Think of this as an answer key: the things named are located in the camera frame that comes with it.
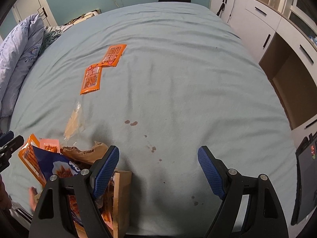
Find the person's left hand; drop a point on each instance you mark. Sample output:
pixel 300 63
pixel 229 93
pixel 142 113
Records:
pixel 4 195

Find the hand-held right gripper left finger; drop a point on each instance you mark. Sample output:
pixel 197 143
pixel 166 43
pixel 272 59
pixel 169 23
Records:
pixel 106 171

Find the dark striped cloth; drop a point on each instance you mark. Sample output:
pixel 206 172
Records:
pixel 22 212

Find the pink snack packet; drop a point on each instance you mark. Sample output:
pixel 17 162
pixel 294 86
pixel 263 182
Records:
pixel 50 145

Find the clear packet of beige snack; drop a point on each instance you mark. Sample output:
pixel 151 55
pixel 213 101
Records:
pixel 73 122

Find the beige patterned pillow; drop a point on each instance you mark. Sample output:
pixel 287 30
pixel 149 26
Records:
pixel 84 16

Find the orange snack packet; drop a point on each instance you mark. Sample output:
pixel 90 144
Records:
pixel 91 79
pixel 29 158
pixel 114 55

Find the teal patterned cloth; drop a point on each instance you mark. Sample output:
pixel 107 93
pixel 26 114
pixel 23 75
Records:
pixel 50 36

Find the person's foot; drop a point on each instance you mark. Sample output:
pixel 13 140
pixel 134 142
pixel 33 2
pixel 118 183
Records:
pixel 32 195

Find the purple floral quilt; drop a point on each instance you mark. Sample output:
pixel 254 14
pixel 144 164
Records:
pixel 17 62

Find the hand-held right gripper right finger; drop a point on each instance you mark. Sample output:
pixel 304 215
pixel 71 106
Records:
pixel 210 171

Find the black electronic device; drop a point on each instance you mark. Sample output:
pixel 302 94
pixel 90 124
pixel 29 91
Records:
pixel 305 183

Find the torn cardboard box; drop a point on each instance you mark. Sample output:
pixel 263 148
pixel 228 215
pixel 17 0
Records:
pixel 122 198

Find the blue snack packet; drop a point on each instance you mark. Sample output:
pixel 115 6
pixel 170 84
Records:
pixel 57 164

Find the white cabinet with drawers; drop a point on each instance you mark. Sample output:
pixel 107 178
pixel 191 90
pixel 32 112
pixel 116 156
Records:
pixel 257 22

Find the white door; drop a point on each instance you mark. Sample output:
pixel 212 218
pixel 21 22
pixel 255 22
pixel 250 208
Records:
pixel 32 2

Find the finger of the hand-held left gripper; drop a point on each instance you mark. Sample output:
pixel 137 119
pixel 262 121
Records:
pixel 7 136
pixel 16 142

